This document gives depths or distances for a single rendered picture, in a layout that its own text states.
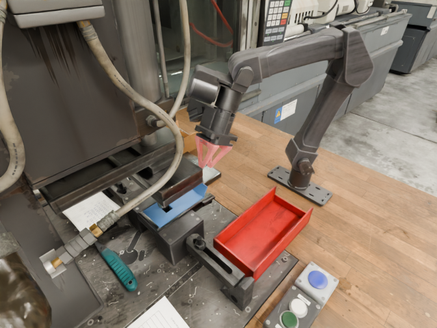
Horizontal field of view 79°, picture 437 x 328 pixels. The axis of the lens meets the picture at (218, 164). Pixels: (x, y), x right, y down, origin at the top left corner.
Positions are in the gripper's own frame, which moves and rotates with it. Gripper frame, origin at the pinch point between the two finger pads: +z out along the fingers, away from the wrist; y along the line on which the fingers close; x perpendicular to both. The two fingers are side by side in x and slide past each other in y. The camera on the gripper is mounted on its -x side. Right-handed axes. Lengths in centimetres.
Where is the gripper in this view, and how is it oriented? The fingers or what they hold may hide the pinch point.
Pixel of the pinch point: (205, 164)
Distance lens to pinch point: 68.0
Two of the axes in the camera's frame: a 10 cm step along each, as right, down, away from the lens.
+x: 7.1, 4.2, -5.6
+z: -3.3, 9.1, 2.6
